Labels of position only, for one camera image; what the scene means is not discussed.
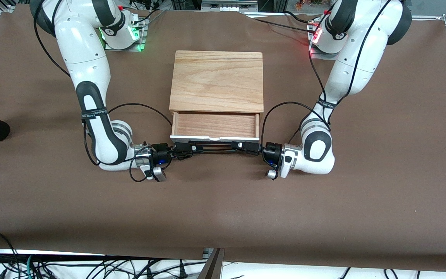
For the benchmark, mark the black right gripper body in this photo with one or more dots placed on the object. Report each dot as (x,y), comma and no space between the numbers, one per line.
(160,150)

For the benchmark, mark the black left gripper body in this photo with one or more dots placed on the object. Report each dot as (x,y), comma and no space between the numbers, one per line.
(271,150)

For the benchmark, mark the white-fronted wooden drawer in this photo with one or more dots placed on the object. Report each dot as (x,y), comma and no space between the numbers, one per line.
(215,126)

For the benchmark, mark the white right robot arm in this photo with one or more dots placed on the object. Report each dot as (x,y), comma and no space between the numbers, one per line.
(87,62)

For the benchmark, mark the light wooden drawer cabinet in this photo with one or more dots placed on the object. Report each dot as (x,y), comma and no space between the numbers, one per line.
(217,77)

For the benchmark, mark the brown table cover sheet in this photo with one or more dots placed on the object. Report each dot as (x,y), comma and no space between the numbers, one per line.
(223,209)

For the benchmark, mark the grey metal bracket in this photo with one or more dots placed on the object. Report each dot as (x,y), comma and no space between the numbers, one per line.
(207,252)

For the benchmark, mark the aluminium frame rail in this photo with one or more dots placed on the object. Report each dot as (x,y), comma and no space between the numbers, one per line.
(428,17)

